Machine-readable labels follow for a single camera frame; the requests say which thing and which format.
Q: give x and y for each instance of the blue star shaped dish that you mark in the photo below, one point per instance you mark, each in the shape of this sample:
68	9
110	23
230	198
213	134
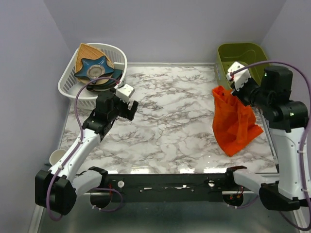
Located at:
96	68

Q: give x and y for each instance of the dark stacked plates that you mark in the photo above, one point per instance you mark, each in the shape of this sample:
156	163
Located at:
106	86

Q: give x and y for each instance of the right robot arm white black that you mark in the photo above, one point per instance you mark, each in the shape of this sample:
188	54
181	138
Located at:
287	122

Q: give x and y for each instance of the aluminium rail frame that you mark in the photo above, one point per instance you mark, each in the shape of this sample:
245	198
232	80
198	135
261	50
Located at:
165	217

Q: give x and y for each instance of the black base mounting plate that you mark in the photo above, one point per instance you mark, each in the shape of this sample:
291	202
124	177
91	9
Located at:
174	187

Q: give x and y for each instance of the white plastic basket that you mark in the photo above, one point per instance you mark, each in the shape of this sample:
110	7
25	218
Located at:
69	86

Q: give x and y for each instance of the green plastic bin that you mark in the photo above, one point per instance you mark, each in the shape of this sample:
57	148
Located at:
245	53

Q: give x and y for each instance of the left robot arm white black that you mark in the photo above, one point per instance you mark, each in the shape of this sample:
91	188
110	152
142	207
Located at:
58	188

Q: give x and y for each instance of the woven bamboo leaf tray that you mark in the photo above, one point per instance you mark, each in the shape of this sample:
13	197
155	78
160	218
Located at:
86	51

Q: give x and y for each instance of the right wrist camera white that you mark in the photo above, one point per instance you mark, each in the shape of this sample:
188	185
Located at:
240	78

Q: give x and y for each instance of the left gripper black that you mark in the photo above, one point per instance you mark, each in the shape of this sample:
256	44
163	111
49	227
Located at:
129	114

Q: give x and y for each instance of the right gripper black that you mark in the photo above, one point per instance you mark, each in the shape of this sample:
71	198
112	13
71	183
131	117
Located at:
240	92

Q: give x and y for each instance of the orange t shirt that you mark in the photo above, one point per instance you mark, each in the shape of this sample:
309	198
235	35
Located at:
234	125

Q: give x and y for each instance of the white paper cup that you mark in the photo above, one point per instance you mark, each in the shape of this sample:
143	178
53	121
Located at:
56	156

